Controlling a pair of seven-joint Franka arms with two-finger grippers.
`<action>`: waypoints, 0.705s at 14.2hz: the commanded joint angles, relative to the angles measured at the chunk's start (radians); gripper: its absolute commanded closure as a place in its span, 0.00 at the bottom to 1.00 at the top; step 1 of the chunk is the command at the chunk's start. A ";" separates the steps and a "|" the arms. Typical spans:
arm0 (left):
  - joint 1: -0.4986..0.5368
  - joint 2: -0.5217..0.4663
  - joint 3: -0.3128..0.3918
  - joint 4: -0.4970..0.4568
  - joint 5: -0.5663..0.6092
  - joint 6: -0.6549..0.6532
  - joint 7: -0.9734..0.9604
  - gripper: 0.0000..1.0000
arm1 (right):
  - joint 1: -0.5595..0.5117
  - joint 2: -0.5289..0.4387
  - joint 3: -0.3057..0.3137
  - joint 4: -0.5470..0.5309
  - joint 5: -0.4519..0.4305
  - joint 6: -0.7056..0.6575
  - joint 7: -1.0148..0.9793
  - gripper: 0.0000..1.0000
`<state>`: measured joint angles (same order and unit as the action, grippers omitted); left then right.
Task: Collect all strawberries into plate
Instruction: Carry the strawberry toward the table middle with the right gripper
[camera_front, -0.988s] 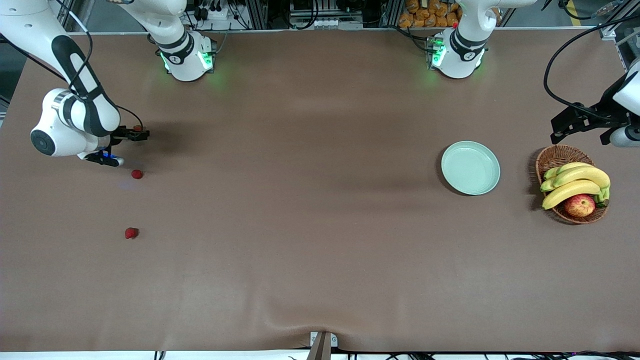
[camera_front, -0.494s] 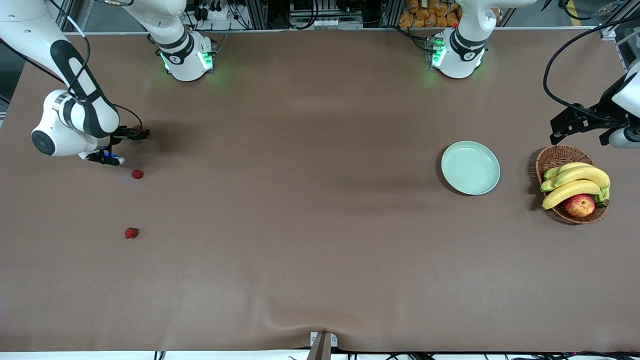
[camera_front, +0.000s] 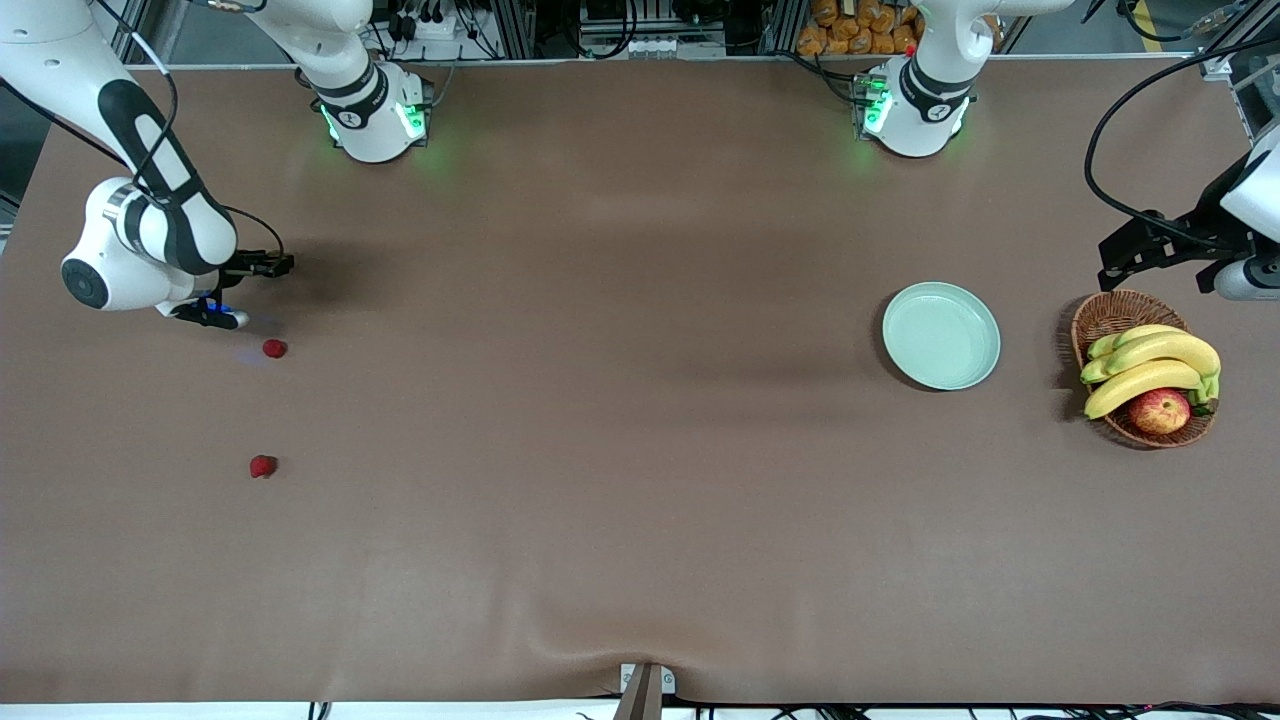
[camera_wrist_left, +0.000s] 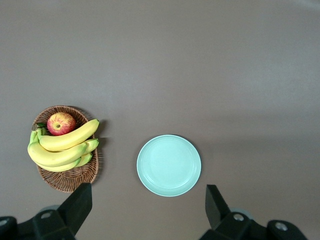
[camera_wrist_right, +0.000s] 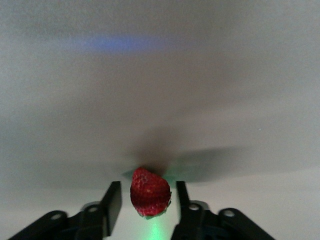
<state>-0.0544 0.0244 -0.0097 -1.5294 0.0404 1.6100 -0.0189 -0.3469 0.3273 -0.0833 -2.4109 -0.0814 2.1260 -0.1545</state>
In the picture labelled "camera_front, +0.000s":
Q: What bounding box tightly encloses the yellow banana bunch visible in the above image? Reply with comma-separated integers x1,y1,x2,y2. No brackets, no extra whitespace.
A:
1079,324,1223,421

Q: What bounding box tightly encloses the aluminium frame rail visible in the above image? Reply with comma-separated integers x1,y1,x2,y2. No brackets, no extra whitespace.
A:
1198,45,1280,141

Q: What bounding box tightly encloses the smooth table cover mat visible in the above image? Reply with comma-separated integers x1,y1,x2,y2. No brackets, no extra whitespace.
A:
0,58,1280,707

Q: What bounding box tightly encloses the grey metal mount bracket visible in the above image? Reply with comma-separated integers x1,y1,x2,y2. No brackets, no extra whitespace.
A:
613,662,677,720

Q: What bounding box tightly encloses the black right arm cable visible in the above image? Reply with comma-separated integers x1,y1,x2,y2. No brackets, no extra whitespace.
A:
0,0,286,256

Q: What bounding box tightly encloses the white power strip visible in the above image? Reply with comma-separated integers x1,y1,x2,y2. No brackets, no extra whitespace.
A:
395,8,458,41

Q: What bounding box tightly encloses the pale green round plate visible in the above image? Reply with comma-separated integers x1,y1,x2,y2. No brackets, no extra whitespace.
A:
881,281,1002,392

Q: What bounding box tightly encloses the brown wicker basket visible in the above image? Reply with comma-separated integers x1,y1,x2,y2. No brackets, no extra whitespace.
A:
1070,289,1219,450

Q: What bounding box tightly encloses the orange bread rolls pile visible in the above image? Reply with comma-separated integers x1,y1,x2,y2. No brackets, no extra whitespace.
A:
797,0,923,57

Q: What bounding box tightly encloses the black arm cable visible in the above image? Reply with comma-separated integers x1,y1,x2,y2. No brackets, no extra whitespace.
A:
1086,35,1280,226
0,0,286,256

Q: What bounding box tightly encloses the white terminal strip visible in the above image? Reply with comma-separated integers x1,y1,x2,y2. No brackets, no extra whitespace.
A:
625,38,728,57

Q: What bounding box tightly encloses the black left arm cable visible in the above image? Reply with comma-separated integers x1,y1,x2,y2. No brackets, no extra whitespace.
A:
1086,35,1280,226

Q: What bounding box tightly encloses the aluminium frame post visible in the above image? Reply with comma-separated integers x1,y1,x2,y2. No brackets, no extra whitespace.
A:
495,0,541,59
762,0,809,56

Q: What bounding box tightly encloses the red yellow apple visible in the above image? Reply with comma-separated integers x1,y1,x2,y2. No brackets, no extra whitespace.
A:
1127,388,1193,437

